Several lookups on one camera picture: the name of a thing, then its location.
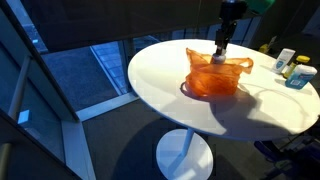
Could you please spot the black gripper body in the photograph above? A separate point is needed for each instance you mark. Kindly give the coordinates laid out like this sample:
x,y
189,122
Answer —
x,y
226,33

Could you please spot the white tube with blue logo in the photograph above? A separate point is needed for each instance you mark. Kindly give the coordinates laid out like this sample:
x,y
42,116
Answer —
x,y
283,61

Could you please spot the blue dark equipment pile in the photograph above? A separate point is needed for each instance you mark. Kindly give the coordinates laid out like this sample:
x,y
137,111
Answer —
x,y
293,156

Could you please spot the yellow lid bottle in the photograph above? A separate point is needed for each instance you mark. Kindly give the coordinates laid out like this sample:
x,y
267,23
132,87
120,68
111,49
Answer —
x,y
302,60

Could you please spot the white table pedestal base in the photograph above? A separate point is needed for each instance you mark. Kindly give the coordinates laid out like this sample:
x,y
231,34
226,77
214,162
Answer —
x,y
185,156

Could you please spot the small yellow object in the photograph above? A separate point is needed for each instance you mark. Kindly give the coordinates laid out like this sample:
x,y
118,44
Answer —
x,y
264,48

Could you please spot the white window frame post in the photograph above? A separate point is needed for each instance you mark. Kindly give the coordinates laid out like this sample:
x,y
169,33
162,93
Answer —
x,y
18,90

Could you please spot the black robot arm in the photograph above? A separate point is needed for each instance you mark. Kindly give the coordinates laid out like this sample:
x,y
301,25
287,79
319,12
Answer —
x,y
231,9

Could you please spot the green rounded robot part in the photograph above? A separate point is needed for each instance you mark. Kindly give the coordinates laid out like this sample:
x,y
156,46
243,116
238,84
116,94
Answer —
x,y
261,5

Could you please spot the white bottle with blue label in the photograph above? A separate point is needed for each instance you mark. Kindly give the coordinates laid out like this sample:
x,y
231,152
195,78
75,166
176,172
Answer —
x,y
300,77

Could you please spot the orange plastic bag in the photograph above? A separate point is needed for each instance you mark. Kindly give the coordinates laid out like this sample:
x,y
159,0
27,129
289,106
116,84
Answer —
x,y
213,80

